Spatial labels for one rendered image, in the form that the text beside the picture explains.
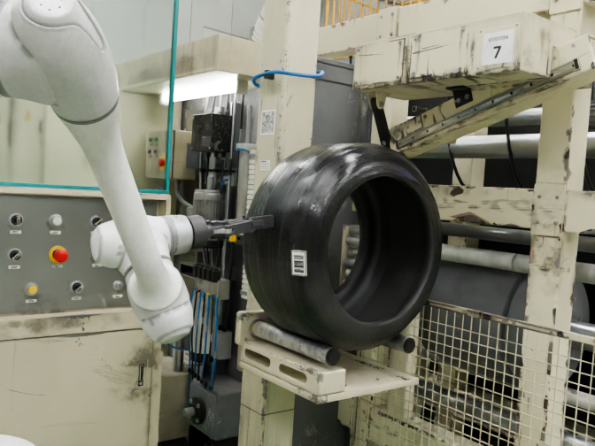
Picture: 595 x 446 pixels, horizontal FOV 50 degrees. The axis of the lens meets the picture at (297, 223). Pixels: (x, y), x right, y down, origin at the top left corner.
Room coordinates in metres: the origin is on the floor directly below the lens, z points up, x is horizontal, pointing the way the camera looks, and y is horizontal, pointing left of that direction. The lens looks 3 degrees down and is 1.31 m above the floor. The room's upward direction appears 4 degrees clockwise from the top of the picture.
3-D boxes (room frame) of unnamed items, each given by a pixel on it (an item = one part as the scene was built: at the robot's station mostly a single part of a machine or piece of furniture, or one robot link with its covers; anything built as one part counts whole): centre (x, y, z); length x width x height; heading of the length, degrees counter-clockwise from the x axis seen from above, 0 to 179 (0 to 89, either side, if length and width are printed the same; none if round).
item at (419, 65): (1.88, -0.43, 1.71); 0.61 x 0.25 x 0.15; 38
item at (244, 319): (1.94, -0.01, 0.90); 0.40 x 0.03 x 0.10; 128
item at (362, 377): (1.80, -0.11, 0.80); 0.37 x 0.36 x 0.02; 128
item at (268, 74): (1.98, 0.06, 1.66); 0.19 x 0.19 x 0.06; 38
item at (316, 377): (1.71, 0.00, 0.83); 0.36 x 0.09 x 0.06; 38
